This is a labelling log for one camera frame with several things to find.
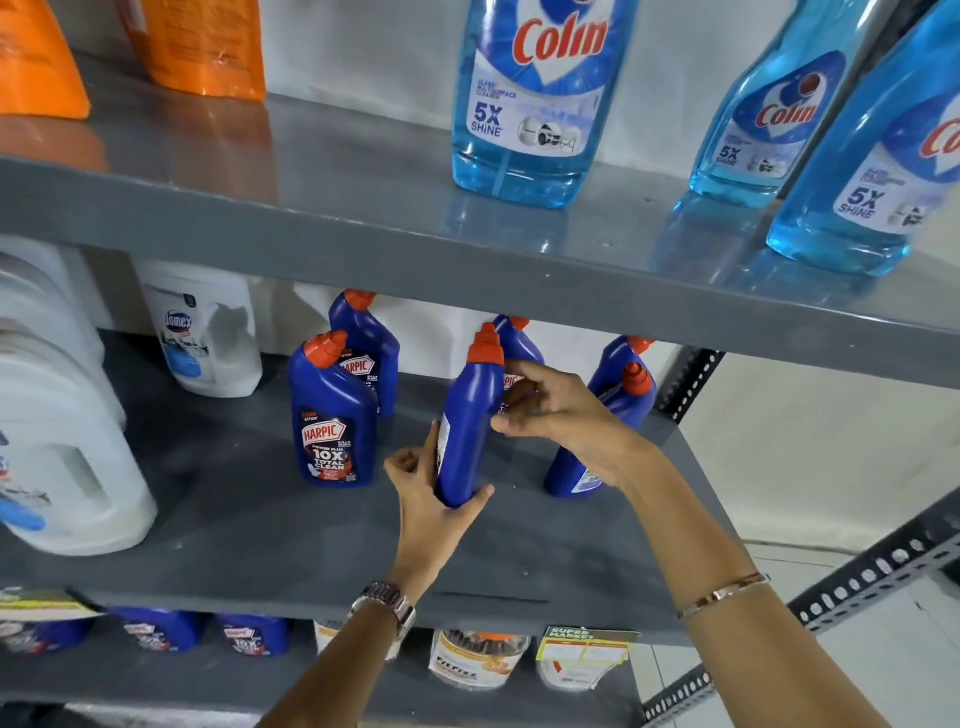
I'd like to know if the large white detergent jug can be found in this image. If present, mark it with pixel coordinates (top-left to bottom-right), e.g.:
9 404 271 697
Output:
0 328 159 558
0 235 127 425

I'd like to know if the blue glass cleaner bottle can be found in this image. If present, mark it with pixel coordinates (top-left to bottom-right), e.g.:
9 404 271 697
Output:
451 0 640 210
687 0 880 210
765 0 960 278

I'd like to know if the orange refill pouch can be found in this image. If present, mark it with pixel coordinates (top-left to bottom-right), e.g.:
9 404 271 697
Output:
112 0 268 103
0 0 93 121

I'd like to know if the white jar orange label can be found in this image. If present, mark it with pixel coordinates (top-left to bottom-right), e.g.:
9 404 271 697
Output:
428 629 532 692

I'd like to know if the person's left hand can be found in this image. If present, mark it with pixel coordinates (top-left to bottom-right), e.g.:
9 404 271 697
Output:
383 419 497 595

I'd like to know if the silver wristwatch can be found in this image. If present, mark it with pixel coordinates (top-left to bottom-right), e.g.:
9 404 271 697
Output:
347 580 418 640

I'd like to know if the blue toilet cleaner bottle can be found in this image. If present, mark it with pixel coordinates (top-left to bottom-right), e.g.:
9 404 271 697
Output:
328 289 402 418
216 613 291 659
111 606 209 654
543 361 658 500
491 315 546 418
288 330 381 489
0 618 96 656
434 321 508 510
586 335 657 400

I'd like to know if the person's right forearm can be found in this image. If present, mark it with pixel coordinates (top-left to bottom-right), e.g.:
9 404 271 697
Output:
621 442 892 728

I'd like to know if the white bottle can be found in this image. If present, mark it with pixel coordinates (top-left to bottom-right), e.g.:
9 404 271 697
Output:
312 619 404 663

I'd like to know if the green yellow price tag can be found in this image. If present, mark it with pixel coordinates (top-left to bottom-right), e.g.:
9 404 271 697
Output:
0 586 104 623
535 625 642 688

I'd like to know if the person's left forearm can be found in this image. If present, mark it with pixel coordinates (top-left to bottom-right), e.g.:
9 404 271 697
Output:
257 600 410 728

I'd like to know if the small white bleach jug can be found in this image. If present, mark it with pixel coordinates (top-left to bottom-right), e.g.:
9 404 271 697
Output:
133 258 264 399

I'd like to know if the perforated grey metal upright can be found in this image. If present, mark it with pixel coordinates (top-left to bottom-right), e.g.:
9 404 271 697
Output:
654 347 726 426
642 487 960 728

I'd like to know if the thin metal bracelet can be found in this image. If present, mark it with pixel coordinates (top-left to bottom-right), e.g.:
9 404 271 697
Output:
676 573 773 621

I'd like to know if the person's right hand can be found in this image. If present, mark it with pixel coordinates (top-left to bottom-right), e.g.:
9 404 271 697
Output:
490 359 655 490

